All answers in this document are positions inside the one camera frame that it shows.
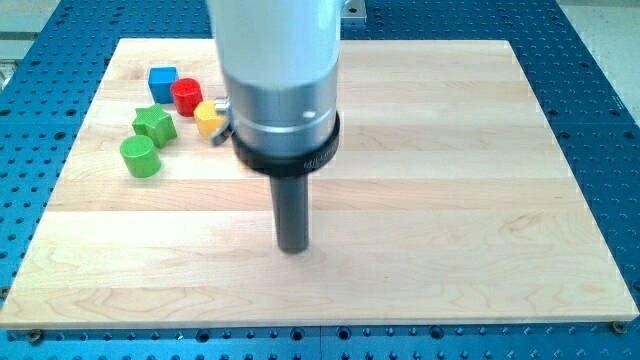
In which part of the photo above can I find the yellow block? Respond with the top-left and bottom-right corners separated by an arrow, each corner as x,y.
194,100 -> 224,139

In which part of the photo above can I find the blue perforated metal table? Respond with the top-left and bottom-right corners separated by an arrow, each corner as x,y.
1,1 -> 639,359

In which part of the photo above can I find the black mounting ring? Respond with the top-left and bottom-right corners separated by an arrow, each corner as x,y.
231,114 -> 341,177

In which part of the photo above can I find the metal bracket at top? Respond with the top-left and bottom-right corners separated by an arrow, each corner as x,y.
341,0 -> 367,24

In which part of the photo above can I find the wooden board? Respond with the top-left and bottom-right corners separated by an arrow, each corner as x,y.
1,39 -> 638,330

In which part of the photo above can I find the blue cube block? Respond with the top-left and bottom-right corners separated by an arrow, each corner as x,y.
148,66 -> 178,104

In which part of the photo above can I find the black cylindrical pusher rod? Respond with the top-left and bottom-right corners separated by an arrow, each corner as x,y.
270,175 -> 309,254

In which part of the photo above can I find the green cylinder block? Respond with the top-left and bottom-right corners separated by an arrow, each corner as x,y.
120,135 -> 161,178

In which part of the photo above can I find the red cylinder block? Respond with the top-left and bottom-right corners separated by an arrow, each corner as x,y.
170,78 -> 203,117

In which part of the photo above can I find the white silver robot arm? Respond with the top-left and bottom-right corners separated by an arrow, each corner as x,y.
207,0 -> 344,254

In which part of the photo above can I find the green star block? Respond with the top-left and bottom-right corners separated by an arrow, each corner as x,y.
132,104 -> 177,148

